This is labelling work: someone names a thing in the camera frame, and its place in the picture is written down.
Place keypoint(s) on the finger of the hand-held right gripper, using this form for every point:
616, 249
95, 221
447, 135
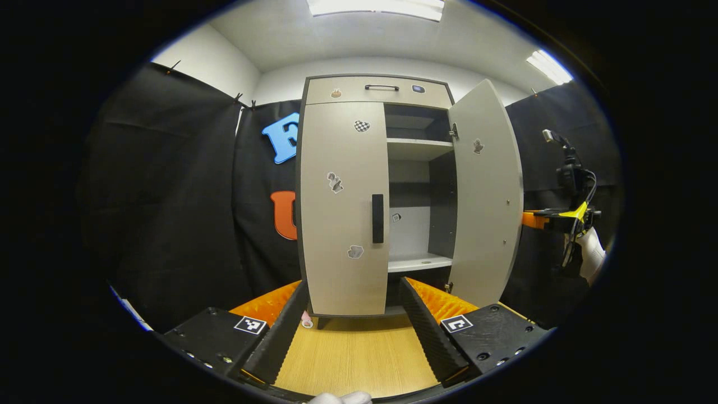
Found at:
535, 220

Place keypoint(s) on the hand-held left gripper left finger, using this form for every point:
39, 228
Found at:
283, 331

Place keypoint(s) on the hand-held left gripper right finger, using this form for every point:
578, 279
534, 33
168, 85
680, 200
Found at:
429, 336

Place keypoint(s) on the grey cabinet door dice stickers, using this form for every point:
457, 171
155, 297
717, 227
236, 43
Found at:
488, 224

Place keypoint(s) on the grey double-door shoe cabinet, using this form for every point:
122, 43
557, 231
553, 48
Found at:
409, 230

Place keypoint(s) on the grey cabinet door checkered sticker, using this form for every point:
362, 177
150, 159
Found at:
336, 224

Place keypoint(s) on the grey cabinet shelf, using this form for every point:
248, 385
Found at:
415, 148
415, 262

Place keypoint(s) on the pink green plush toy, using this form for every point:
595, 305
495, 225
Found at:
307, 321

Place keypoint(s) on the narrow ceiling light panel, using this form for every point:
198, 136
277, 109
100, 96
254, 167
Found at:
549, 67

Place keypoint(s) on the white panel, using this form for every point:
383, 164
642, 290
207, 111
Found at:
132, 311

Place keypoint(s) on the black backdrop cloth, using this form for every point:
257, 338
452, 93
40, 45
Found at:
168, 196

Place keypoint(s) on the large ceiling light panel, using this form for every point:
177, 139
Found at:
376, 8

